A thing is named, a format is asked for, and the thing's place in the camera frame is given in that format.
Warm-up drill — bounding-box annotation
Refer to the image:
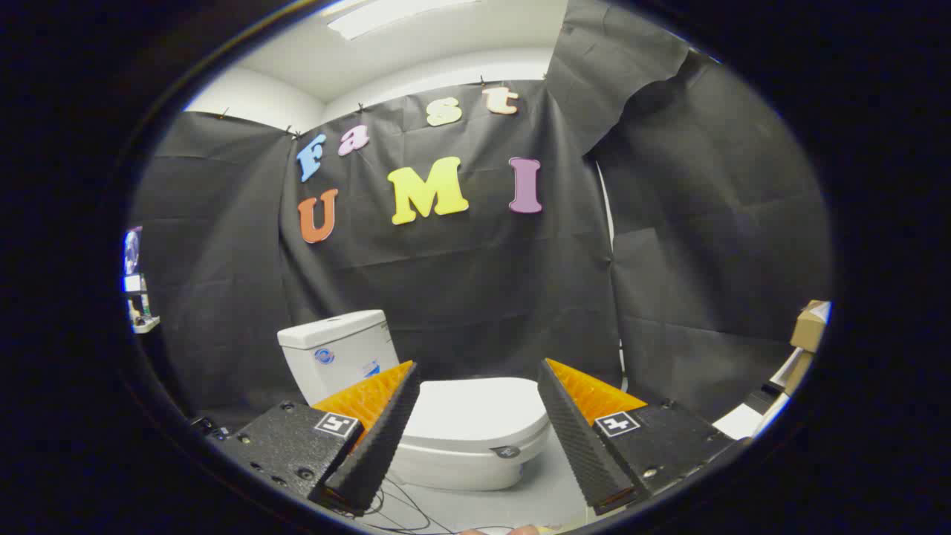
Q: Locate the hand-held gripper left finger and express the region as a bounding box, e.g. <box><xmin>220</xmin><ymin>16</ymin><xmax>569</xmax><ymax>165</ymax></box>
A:
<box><xmin>215</xmin><ymin>360</ymin><xmax>421</xmax><ymax>517</ymax></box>

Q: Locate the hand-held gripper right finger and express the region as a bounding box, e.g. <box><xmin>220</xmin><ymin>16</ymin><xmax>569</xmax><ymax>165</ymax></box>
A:
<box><xmin>536</xmin><ymin>358</ymin><xmax>747</xmax><ymax>516</ymax></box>

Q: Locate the white toilet bowl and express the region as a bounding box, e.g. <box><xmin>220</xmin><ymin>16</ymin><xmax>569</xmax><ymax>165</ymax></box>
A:
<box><xmin>386</xmin><ymin>427</ymin><xmax>554</xmax><ymax>491</ymax></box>

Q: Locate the small black floor device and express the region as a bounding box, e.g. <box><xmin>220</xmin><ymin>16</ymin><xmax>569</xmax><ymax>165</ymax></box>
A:
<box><xmin>189</xmin><ymin>416</ymin><xmax>231</xmax><ymax>441</ymax></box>

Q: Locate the black backdrop cloth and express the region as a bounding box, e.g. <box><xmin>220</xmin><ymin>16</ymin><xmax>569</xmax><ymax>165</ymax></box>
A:
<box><xmin>130</xmin><ymin>0</ymin><xmax>833</xmax><ymax>439</ymax></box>

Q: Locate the cardboard box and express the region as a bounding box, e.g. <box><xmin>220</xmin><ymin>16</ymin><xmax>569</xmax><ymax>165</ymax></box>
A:
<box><xmin>789</xmin><ymin>299</ymin><xmax>831</xmax><ymax>354</ymax></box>

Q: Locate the black floor cable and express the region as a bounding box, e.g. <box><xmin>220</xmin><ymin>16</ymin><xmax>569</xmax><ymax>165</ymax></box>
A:
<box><xmin>327</xmin><ymin>476</ymin><xmax>521</xmax><ymax>535</ymax></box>

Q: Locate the cluttered wall shelf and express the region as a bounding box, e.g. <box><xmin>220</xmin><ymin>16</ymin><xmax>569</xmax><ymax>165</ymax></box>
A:
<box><xmin>123</xmin><ymin>227</ymin><xmax>160</xmax><ymax>334</ymax></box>

